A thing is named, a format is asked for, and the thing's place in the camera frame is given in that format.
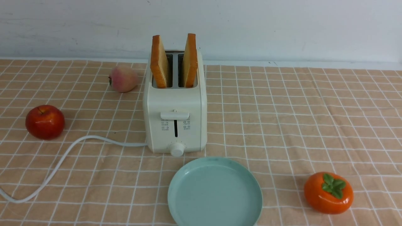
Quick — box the toast slice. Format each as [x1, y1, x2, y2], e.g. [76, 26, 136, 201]
[150, 35, 169, 88]
[182, 33, 198, 88]

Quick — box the white two-slot toaster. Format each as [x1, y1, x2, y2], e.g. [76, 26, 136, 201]
[143, 50, 207, 156]

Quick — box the light blue round plate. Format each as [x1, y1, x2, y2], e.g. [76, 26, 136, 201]
[167, 157, 263, 226]

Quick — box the orange checkered tablecloth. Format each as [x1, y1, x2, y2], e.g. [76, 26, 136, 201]
[0, 60, 402, 226]

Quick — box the pink peach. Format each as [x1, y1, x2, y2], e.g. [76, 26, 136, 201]
[109, 65, 139, 93]

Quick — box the orange persimmon with green leaf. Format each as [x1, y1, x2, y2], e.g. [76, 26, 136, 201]
[303, 172, 354, 214]

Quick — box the red apple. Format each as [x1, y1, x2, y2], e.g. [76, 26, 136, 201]
[25, 105, 66, 140]

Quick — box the white power cable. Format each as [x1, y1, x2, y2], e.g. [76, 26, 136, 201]
[0, 135, 147, 203]

